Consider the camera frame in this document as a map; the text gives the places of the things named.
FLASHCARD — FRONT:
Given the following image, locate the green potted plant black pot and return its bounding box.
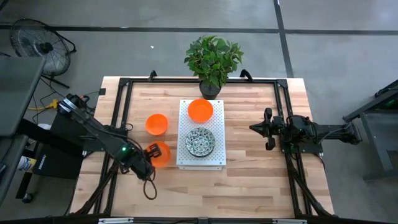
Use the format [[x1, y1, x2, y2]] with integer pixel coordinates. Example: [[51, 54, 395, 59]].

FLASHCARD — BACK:
[[183, 34, 245, 101]]

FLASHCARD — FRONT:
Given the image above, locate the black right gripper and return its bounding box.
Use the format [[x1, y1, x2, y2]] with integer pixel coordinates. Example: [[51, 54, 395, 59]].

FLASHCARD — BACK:
[[249, 107, 286, 151]]

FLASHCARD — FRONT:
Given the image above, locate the white can colourful label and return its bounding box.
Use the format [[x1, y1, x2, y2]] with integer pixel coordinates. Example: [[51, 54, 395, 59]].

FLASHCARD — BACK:
[[17, 155, 37, 172]]

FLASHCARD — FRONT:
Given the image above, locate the black floor fan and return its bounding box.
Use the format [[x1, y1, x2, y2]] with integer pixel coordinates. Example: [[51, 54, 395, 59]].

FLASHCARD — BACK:
[[9, 17, 78, 90]]

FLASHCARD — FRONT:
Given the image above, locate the black case white lettering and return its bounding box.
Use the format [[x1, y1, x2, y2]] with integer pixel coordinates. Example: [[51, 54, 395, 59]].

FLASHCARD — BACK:
[[32, 144, 85, 180]]

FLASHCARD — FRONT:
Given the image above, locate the teal bowl patterned inside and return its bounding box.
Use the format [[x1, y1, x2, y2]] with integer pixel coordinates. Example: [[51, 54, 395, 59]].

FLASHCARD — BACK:
[[185, 127, 216, 159]]

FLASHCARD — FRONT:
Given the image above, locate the dark grey desk top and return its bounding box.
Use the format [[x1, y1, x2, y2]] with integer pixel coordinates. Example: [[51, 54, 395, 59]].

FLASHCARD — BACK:
[[0, 55, 47, 138]]

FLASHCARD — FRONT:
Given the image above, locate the orange plastic mini bowl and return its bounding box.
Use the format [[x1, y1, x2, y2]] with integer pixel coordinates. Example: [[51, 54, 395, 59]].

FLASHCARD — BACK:
[[145, 113, 169, 136], [146, 141, 172, 169], [187, 98, 215, 124]]

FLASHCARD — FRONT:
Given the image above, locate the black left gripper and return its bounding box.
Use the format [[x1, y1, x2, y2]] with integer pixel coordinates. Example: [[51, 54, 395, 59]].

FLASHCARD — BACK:
[[127, 142, 163, 182]]

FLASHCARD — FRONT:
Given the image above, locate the black aluminium table frame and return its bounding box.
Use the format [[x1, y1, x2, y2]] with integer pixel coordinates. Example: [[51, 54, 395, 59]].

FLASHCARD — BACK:
[[70, 70, 335, 218]]

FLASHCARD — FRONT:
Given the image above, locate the yellow extension cable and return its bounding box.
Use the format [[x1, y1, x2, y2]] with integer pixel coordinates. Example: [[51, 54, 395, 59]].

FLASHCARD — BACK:
[[27, 98, 60, 111]]

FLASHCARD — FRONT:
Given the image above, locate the white perforated metal shelf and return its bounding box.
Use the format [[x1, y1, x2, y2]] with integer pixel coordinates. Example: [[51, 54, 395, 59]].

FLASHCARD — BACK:
[[176, 99, 227, 171]]

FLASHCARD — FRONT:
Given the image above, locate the dark grey metal stand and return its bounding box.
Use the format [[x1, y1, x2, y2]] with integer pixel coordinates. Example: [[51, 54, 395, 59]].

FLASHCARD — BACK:
[[343, 79, 398, 181]]

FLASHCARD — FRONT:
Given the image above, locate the black rig crossbar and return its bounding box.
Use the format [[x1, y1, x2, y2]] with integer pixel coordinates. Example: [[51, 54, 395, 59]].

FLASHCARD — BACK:
[[0, 213, 398, 224]]

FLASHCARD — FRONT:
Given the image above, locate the grey side cart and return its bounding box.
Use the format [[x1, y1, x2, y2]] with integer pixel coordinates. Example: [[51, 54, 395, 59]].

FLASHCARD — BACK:
[[0, 134, 29, 206]]

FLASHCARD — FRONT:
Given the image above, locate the silver metal bracket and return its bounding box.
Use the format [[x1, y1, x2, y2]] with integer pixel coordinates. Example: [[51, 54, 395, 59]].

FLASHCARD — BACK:
[[98, 217, 134, 224], [272, 218, 308, 224]]

